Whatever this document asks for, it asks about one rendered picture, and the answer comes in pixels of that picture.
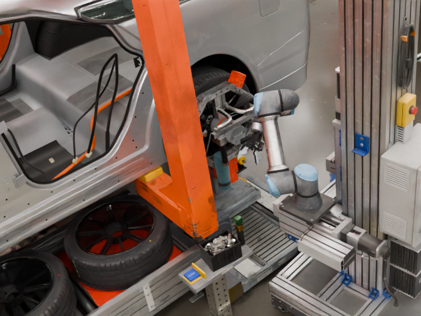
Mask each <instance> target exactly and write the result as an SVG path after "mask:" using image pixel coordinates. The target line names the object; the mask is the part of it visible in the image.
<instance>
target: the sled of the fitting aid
mask: <svg viewBox="0 0 421 316"><path fill-rule="evenodd" d="M238 177H239V176H238ZM239 178H240V179H242V180H243V181H245V182H247V181H246V180H245V179H243V178H241V177H239ZM247 183H248V182H247ZM248 184H249V183H248ZM250 185H251V186H252V191H250V192H248V193H247V194H245V195H243V196H242V197H240V198H239V199H237V200H236V201H234V202H233V203H231V204H230V205H228V206H226V207H225V208H223V210H224V211H225V212H227V213H228V214H229V215H230V217H233V216H234V215H236V214H237V213H239V212H240V211H242V210H243V209H245V208H247V207H248V206H250V205H251V204H253V203H255V202H256V201H257V200H259V199H261V190H259V189H258V188H256V187H254V186H253V185H252V184H250Z"/></svg>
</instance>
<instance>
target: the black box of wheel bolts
mask: <svg viewBox="0 0 421 316"><path fill-rule="evenodd" d="M199 247H200V253H201V257H202V259H203V260H204V261H205V263H206V264H207V265H208V266H209V268H210V269H211V270H212V271H213V272H215V271H217V270H219V269H220V268H222V267H224V266H226V265H228V264H230V263H232V262H233V261H236V260H237V259H239V258H241V257H242V250H241V242H240V241H239V240H238V239H237V238H236V237H235V236H234V235H233V234H232V233H231V232H230V231H229V230H228V229H227V230H225V231H223V232H221V233H220V234H218V235H216V236H214V237H212V238H210V239H208V240H206V241H204V242H202V243H200V244H199Z"/></svg>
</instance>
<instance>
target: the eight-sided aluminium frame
mask: <svg viewBox="0 0 421 316"><path fill-rule="evenodd" d="M230 90H231V91H233V92H234V93H236V94H238V95H240V96H241V95H242V94H245V93H246V94H248V95H250V96H252V97H253V98H254V96H253V95H252V94H251V93H249V92H247V91H245V90H243V89H241V88H239V87H235V84H232V83H230V82H227V81H225V82H222V83H221V84H219V85H217V86H215V87H213V88H211V89H209V90H207V91H205V92H203V93H201V94H200V95H198V97H197V98H196V100H197V107H198V111H199V118H200V116H201V114H202V112H203V110H204V108H205V106H206V104H207V102H209V101H211V100H213V99H214V98H216V97H219V96H220V95H222V94H223V93H226V92H228V91H230ZM253 106H254V105H253V104H251V103H247V104H246V105H245V106H244V108H245V110H246V109H249V108H251V107H253ZM253 121H254V117H253V118H252V119H250V120H248V121H246V123H245V125H244V128H245V130H246V135H245V137H246V136H248V135H250V134H251V133H252V132H251V129H252V123H253ZM241 147H242V144H241V143H240V144H237V145H234V146H233V147H232V148H230V149H229V150H227V158H228V161H230V160H231V159H233V158H235V157H237V156H238V154H239V151H240V149H241ZM207 163H208V166H211V167H213V168H215V164H214V158H213V159H210V158H208V157H207Z"/></svg>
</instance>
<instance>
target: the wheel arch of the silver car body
mask: <svg viewBox="0 0 421 316"><path fill-rule="evenodd" d="M196 65H212V66H216V67H218V68H220V69H222V70H224V71H226V72H229V73H231V71H232V70H234V71H238V72H241V73H243V74H245V75H246V78H245V80H244V83H245V84H246V85H247V87H248V89H249V91H250V93H251V94H252V95H253V96H255V94H257V93H260V89H259V85H258V82H257V79H256V76H255V74H254V72H253V71H252V70H251V68H250V66H249V65H248V64H247V63H246V62H245V61H244V60H242V59H241V58H240V57H238V56H236V55H233V54H230V53H213V54H209V55H207V56H204V57H202V58H200V59H199V60H197V61H196V62H194V63H193V64H192V65H191V66H190V67H192V66H196ZM161 135H162V133H161ZM162 147H163V151H164V145H163V139H162ZM164 155H165V158H166V160H167V156H166V154H165V151H164ZM167 162H168V161H167Z"/></svg>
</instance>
